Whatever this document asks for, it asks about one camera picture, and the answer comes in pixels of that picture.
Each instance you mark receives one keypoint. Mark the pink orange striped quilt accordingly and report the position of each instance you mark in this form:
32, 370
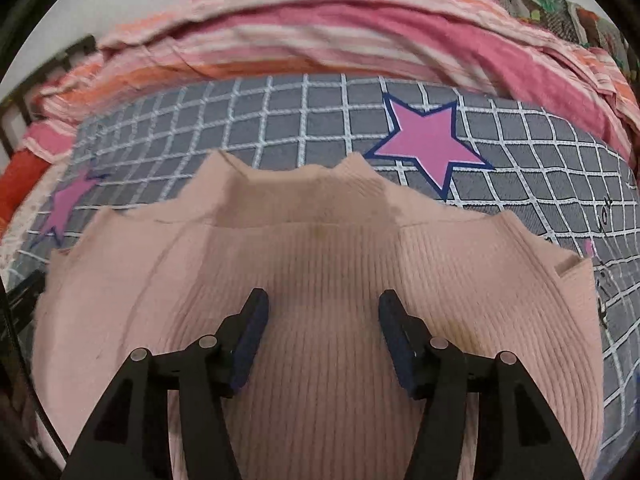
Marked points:
300, 25

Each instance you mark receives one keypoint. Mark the pink ribbed sweater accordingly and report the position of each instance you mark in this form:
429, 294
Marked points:
320, 260

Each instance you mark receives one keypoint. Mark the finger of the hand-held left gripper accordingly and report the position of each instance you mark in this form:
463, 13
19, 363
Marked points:
30, 288

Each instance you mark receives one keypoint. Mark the red pillow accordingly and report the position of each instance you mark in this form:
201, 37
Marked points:
20, 180

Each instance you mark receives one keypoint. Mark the floral patchwork quilt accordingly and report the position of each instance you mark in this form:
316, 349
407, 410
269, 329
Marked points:
545, 10

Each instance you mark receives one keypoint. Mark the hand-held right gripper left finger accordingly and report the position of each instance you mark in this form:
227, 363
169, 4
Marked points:
247, 345

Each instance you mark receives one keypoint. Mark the grey checked star blanket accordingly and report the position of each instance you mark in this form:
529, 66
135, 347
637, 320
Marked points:
310, 110

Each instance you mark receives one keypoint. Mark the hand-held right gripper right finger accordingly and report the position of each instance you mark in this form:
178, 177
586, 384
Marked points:
397, 345

